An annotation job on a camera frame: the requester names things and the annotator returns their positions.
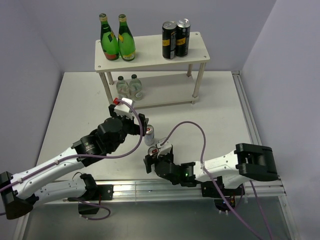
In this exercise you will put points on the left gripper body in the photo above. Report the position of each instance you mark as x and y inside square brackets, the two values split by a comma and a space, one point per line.
[128, 126]

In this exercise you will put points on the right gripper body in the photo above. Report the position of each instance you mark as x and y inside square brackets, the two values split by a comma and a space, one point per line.
[168, 157]

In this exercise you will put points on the silver can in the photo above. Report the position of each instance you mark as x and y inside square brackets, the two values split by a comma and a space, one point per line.
[153, 152]
[149, 137]

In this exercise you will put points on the clear bottle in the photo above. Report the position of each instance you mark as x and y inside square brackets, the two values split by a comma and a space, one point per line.
[122, 88]
[136, 88]

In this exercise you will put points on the black can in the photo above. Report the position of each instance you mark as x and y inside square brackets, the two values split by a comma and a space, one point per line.
[182, 37]
[169, 31]

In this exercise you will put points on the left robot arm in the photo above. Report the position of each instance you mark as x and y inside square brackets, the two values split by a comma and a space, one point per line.
[21, 192]

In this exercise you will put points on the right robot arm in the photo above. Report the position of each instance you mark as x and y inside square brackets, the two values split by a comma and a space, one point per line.
[247, 162]

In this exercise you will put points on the white two-tier shelf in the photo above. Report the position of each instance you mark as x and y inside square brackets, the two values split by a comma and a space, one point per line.
[165, 82]

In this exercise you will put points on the green bottle yellow label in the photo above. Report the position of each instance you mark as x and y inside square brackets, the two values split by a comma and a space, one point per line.
[126, 43]

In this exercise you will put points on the green bottle red label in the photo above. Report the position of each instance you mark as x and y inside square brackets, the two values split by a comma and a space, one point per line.
[108, 39]

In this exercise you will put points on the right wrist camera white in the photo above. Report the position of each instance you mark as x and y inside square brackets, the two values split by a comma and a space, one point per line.
[164, 147]

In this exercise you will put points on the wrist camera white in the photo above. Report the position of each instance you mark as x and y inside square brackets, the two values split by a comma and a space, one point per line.
[164, 147]
[122, 109]

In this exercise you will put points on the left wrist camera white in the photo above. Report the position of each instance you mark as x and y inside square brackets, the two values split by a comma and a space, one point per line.
[122, 109]

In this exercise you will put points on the aluminium rail front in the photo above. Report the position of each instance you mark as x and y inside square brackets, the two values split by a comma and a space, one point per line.
[151, 190]

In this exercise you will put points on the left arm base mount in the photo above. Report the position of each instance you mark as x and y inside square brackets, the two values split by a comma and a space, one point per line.
[90, 206]

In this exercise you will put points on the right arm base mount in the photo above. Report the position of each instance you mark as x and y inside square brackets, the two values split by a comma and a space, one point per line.
[232, 196]

